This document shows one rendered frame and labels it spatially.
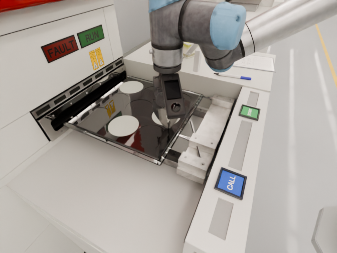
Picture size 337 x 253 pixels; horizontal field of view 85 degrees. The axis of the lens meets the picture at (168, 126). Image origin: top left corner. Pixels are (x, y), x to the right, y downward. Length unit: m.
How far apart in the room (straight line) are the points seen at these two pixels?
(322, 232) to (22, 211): 0.88
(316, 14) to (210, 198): 0.44
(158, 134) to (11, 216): 0.53
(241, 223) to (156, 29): 0.41
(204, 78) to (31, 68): 0.56
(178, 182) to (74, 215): 0.29
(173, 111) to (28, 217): 0.65
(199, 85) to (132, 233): 0.56
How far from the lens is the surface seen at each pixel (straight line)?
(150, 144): 0.55
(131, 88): 0.80
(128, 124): 0.62
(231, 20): 0.37
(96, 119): 0.67
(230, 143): 0.49
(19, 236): 0.89
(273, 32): 0.51
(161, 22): 0.42
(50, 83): 0.68
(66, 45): 0.70
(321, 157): 2.13
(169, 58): 0.44
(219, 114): 0.70
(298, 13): 0.52
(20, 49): 0.63
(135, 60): 0.88
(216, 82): 0.74
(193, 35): 0.39
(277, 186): 1.71
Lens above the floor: 1.31
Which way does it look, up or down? 43 degrees down
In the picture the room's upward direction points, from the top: straight up
